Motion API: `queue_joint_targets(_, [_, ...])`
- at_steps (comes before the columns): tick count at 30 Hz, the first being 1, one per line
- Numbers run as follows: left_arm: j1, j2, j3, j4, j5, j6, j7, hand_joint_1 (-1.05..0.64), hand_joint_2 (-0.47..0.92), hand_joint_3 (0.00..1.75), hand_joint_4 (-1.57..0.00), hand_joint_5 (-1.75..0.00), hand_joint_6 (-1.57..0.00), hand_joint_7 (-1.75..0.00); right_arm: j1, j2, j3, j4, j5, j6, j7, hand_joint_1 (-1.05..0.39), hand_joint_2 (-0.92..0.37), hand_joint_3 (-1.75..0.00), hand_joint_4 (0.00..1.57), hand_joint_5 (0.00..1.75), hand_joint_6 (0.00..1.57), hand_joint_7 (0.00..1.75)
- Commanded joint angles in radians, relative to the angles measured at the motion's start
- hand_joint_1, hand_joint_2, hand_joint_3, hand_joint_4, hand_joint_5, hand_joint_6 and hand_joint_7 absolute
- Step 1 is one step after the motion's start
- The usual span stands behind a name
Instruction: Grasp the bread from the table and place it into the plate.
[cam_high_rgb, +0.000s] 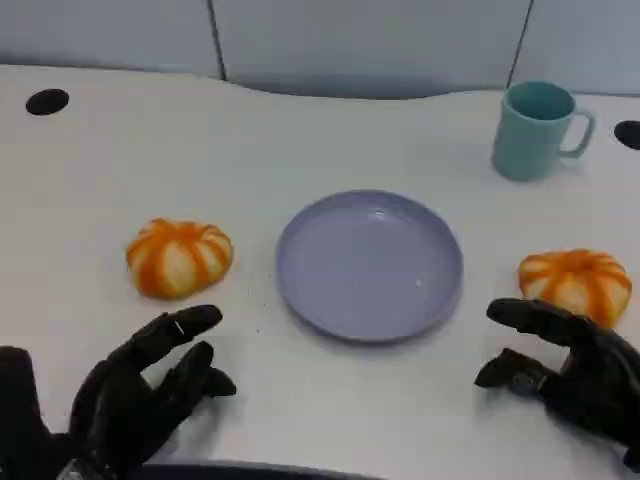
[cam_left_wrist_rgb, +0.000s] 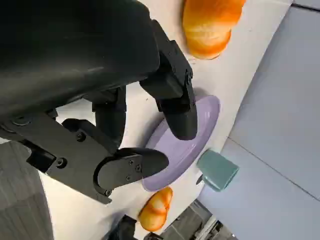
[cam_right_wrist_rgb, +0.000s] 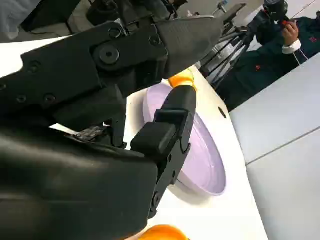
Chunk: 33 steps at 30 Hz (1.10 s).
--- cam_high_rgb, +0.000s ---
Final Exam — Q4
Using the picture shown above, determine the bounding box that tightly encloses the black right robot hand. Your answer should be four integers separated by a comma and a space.
473, 297, 640, 472

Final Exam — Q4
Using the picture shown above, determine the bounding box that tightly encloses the pale green mug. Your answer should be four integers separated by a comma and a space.
490, 80, 597, 182

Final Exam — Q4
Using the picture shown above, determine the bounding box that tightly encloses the orange white toy bread roll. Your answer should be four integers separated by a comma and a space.
125, 217, 235, 301
517, 248, 633, 330

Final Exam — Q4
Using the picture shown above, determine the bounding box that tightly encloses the dark robot torso edge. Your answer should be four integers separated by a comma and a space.
142, 461, 389, 480

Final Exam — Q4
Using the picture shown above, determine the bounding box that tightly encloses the black round table grommet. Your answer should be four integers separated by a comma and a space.
25, 88, 71, 117
613, 119, 640, 152

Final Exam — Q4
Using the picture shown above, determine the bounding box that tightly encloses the lilac plate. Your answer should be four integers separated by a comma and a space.
274, 189, 465, 345

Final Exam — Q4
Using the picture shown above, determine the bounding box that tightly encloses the blue-grey partition panel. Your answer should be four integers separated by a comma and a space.
0, 0, 224, 81
507, 0, 640, 97
208, 0, 534, 100

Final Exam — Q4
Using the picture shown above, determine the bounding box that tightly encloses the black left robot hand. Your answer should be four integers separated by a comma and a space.
68, 304, 238, 480

